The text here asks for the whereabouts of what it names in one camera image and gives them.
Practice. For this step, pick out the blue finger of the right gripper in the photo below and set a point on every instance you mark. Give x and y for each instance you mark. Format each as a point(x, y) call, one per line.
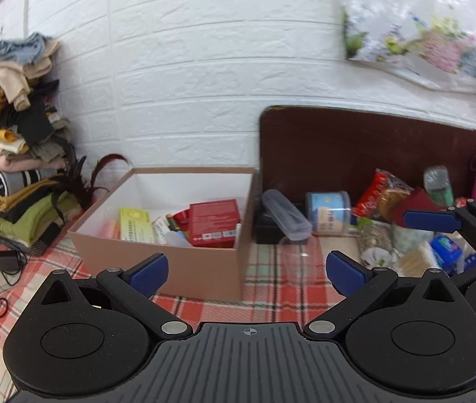
point(445, 222)

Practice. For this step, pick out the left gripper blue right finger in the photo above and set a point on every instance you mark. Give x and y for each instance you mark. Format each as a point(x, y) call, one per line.
point(346, 275)

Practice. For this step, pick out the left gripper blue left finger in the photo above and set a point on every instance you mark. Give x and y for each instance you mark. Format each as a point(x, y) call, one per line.
point(149, 275)

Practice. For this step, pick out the blue cube box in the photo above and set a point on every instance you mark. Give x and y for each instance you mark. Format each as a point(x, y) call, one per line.
point(447, 253)

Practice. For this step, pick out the dark red card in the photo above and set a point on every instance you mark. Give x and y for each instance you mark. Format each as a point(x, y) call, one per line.
point(417, 200)

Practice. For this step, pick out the cotton swab bag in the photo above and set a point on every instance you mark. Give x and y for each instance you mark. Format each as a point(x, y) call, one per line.
point(417, 261)

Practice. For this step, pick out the yellow green medicine box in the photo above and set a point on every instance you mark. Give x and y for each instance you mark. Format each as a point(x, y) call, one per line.
point(135, 225)

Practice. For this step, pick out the red snack packet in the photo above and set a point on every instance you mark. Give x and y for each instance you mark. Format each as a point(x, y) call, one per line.
point(384, 193)

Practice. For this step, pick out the blue label round tin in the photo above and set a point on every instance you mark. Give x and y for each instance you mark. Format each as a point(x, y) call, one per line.
point(329, 213)

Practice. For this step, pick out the clear plastic case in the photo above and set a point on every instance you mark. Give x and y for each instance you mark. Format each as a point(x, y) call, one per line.
point(286, 215)

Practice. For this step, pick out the cardboard storage box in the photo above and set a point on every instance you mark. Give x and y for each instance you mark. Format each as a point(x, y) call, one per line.
point(167, 193)

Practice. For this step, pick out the red rectangular box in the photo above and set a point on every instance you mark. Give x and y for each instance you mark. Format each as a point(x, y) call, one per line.
point(214, 224)

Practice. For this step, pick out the black power adapter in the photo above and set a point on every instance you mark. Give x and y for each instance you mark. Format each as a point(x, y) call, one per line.
point(10, 262)

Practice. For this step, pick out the stack of folded clothes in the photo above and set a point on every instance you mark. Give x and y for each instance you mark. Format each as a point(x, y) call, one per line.
point(38, 162)

